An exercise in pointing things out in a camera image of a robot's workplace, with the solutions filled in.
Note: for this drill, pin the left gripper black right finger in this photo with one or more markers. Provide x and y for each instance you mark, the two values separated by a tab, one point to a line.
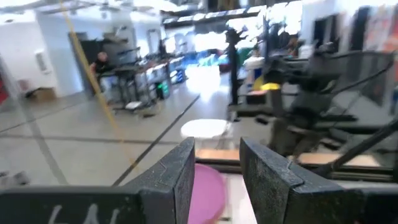
273	180

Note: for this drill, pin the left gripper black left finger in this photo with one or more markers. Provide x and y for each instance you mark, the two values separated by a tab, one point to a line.
161	186

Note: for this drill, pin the pink round plate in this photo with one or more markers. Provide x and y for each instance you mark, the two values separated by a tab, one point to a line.
205	193

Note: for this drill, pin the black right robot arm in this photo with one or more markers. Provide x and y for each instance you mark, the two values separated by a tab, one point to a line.
323	71

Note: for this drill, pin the yellow object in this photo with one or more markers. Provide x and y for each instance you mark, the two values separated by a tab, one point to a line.
270	86

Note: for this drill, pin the black pole stand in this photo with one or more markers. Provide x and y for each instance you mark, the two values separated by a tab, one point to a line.
233	68

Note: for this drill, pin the desk with equipment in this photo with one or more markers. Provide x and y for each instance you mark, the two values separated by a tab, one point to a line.
136	81

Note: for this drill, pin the person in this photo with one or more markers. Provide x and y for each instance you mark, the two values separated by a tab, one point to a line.
101	63

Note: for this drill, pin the cardboard box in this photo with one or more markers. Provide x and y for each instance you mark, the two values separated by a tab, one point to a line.
43	94

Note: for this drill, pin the wooden shelf with black frame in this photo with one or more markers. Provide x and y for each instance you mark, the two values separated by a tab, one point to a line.
217	154

